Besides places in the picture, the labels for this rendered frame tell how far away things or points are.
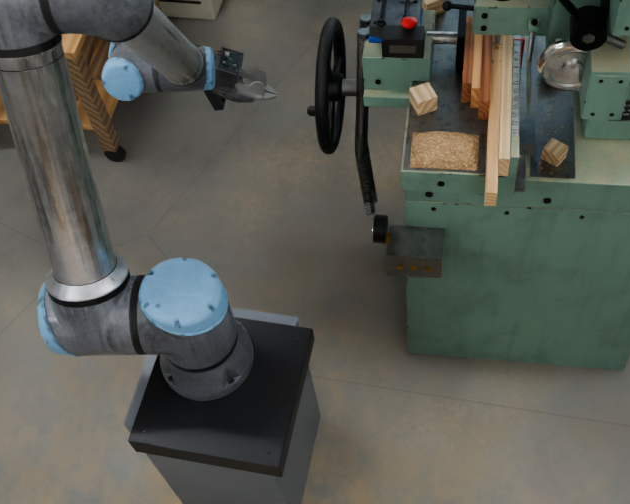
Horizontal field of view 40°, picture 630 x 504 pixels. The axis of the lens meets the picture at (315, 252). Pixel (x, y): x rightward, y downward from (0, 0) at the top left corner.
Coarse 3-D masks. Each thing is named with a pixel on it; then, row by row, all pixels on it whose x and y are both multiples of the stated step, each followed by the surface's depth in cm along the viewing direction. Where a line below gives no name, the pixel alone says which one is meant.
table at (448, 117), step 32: (448, 64) 174; (384, 96) 175; (448, 96) 169; (416, 128) 166; (448, 128) 165; (480, 128) 164; (480, 160) 160; (448, 192) 164; (480, 192) 163; (512, 192) 161
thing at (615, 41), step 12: (564, 0) 141; (576, 12) 142; (588, 12) 143; (600, 12) 144; (576, 24) 143; (588, 24) 142; (600, 24) 142; (576, 36) 144; (588, 36) 144; (600, 36) 143; (612, 36) 146; (576, 48) 147; (588, 48) 146
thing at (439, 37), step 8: (464, 16) 168; (464, 24) 166; (432, 32) 171; (440, 32) 170; (448, 32) 170; (456, 32) 170; (464, 32) 165; (440, 40) 170; (448, 40) 170; (456, 40) 170; (464, 40) 165; (456, 56) 169; (456, 64) 171
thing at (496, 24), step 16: (480, 0) 159; (496, 0) 158; (512, 0) 158; (528, 0) 158; (544, 0) 157; (480, 16) 160; (496, 16) 159; (512, 16) 159; (528, 16) 158; (544, 16) 158; (480, 32) 163; (496, 32) 163; (512, 32) 162; (528, 32) 162; (544, 32) 161
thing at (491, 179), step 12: (492, 36) 172; (492, 48) 170; (492, 72) 166; (492, 84) 165; (492, 96) 163; (492, 108) 161; (492, 120) 160; (492, 132) 158; (492, 144) 157; (492, 156) 155; (492, 168) 154; (492, 180) 152; (492, 192) 151; (492, 204) 154
